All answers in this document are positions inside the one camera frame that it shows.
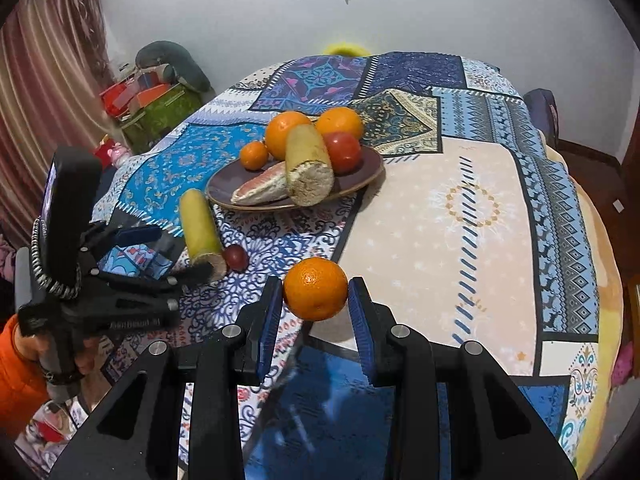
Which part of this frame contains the green storage box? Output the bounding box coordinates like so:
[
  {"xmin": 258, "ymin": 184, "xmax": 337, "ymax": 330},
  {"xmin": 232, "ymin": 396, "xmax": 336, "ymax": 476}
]
[{"xmin": 120, "ymin": 82, "xmax": 203, "ymax": 153}]

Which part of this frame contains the grey purple backpack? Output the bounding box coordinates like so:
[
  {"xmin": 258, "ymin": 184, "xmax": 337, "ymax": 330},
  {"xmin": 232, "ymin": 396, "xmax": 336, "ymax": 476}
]
[{"xmin": 522, "ymin": 88, "xmax": 560, "ymax": 150}]

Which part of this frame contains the small tangerine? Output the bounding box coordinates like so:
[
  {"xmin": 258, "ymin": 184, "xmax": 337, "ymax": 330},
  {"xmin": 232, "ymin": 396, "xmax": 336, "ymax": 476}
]
[
  {"xmin": 283, "ymin": 257, "xmax": 349, "ymax": 322},
  {"xmin": 239, "ymin": 141, "xmax": 270, "ymax": 171}
]

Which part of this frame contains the pink toy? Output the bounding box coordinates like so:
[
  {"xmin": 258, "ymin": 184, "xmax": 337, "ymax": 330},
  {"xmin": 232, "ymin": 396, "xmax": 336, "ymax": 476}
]
[{"xmin": 95, "ymin": 135, "xmax": 133, "ymax": 168}]

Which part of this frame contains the yellow foam tube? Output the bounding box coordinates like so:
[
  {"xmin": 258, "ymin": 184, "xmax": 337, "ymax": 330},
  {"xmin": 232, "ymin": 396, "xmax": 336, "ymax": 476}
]
[{"xmin": 322, "ymin": 42, "xmax": 371, "ymax": 57}]

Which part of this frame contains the grey-green plush toy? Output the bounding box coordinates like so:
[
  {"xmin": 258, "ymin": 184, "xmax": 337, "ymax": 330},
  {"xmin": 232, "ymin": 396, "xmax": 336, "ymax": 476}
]
[{"xmin": 136, "ymin": 40, "xmax": 212, "ymax": 93}]

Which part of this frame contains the large orange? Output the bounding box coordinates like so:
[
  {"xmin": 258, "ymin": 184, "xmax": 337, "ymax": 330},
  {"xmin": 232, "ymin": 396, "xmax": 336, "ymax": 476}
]
[
  {"xmin": 264, "ymin": 111, "xmax": 313, "ymax": 161},
  {"xmin": 315, "ymin": 106, "xmax": 364, "ymax": 142}
]

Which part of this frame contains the red plastic box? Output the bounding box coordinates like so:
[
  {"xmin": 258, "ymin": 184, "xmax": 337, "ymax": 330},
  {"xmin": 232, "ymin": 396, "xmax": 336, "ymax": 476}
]
[{"xmin": 99, "ymin": 80, "xmax": 138, "ymax": 118}]

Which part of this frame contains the patchwork blue blanket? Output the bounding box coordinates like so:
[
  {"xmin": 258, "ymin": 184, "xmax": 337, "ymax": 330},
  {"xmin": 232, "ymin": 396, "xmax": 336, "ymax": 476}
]
[{"xmin": 15, "ymin": 51, "xmax": 626, "ymax": 480}]

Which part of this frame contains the orange box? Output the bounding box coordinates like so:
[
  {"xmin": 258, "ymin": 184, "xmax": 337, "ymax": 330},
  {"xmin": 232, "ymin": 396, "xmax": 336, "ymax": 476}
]
[{"xmin": 132, "ymin": 82, "xmax": 171, "ymax": 108}]

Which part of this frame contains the pink cloth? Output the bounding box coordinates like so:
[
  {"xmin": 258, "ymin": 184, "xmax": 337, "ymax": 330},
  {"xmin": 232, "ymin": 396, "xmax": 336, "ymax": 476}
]
[{"xmin": 614, "ymin": 342, "xmax": 635, "ymax": 386}]

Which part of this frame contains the small dark red fruit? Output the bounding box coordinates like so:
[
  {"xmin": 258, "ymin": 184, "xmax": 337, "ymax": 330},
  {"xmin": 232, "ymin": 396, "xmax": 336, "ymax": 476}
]
[{"xmin": 222, "ymin": 244, "xmax": 250, "ymax": 273}]

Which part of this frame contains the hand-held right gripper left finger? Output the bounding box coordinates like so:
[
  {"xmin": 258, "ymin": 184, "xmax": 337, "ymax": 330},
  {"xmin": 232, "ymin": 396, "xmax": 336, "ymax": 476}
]
[{"xmin": 50, "ymin": 276, "xmax": 285, "ymax": 480}]

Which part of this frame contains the brown round plate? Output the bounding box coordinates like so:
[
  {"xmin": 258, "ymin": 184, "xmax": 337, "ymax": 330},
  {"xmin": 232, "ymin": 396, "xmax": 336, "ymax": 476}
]
[{"xmin": 205, "ymin": 142, "xmax": 386, "ymax": 212}]

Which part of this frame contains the pink pomelo wedge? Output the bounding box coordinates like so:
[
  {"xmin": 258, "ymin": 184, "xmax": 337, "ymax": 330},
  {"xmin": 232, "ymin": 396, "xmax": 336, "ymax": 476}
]
[{"xmin": 230, "ymin": 161, "xmax": 291, "ymax": 206}]

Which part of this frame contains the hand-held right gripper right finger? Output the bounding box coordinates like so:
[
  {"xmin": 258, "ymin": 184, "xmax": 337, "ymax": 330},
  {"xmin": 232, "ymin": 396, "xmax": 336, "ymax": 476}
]
[{"xmin": 347, "ymin": 276, "xmax": 578, "ymax": 480}]

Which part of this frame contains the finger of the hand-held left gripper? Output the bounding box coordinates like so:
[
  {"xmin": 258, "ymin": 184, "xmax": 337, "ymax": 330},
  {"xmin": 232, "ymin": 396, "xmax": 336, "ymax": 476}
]
[
  {"xmin": 92, "ymin": 260, "xmax": 217, "ymax": 306},
  {"xmin": 82, "ymin": 225, "xmax": 187, "ymax": 266}
]

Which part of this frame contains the striped brown curtain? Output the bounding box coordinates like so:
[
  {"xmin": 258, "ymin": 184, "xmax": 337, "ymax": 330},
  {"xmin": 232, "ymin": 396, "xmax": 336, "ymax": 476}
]
[{"xmin": 0, "ymin": 0, "xmax": 113, "ymax": 246}]

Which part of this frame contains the red tomato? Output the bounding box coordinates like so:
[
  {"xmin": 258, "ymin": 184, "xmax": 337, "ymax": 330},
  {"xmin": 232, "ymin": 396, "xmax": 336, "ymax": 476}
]
[{"xmin": 322, "ymin": 131, "xmax": 362, "ymax": 175}]

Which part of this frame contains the person's left hand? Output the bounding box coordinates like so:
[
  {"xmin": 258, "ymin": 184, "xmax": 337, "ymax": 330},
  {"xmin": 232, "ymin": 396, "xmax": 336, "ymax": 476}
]
[{"xmin": 12, "ymin": 322, "xmax": 103, "ymax": 386}]

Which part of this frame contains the person's left forearm orange sleeve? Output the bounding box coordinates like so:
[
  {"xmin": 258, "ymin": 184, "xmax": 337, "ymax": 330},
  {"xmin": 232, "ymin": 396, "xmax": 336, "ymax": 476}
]
[{"xmin": 0, "ymin": 312, "xmax": 51, "ymax": 441}]

